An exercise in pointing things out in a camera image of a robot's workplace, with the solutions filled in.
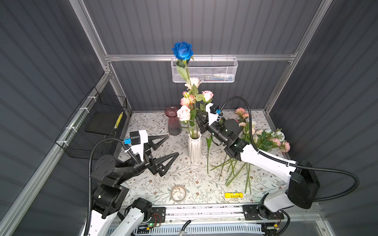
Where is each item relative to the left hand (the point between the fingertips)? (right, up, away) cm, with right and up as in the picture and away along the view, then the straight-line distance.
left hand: (174, 145), depth 49 cm
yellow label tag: (+27, -31, +29) cm, 50 cm away
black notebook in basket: (-40, +8, +25) cm, 48 cm away
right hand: (+8, +12, +19) cm, 24 cm away
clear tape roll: (-2, -31, +32) cm, 45 cm away
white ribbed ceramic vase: (+8, -5, +31) cm, 32 cm away
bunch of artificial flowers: (+54, -3, +49) cm, 73 cm away
